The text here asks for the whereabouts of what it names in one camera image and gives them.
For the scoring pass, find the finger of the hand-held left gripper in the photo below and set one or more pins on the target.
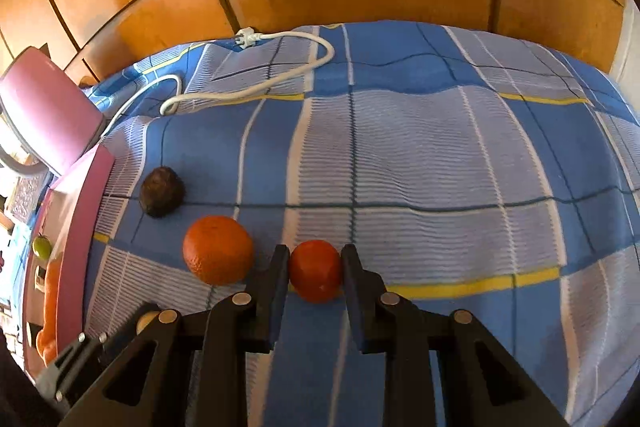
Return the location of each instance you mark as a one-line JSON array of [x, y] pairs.
[[70, 364]]

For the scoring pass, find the blue plaid tablecloth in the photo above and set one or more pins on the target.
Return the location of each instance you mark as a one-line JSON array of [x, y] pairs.
[[425, 157]]

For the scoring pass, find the pink shallow cardboard tray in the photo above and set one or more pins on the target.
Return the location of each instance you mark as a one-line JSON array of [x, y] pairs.
[[75, 232]]

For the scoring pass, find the small orange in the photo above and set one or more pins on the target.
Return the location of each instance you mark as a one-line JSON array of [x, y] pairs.
[[315, 272]]

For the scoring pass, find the silver embossed tissue box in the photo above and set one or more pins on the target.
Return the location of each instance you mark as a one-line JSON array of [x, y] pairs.
[[27, 202]]

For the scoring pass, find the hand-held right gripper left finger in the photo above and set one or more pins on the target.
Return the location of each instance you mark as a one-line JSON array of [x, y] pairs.
[[276, 302]]

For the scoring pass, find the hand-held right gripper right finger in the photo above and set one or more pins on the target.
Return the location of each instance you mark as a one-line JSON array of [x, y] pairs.
[[355, 307]]

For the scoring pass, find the small green fruit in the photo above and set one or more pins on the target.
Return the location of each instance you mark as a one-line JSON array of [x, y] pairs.
[[42, 246]]

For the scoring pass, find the orange carrot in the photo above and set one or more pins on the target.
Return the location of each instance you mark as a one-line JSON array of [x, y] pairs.
[[51, 292]]

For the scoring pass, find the dark avocado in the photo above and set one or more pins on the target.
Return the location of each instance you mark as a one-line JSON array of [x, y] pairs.
[[161, 192]]

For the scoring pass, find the large orange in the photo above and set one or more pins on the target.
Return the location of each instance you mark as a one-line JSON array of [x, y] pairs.
[[217, 249]]

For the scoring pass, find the pink electric kettle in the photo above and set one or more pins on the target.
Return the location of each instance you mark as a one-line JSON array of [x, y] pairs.
[[45, 112]]

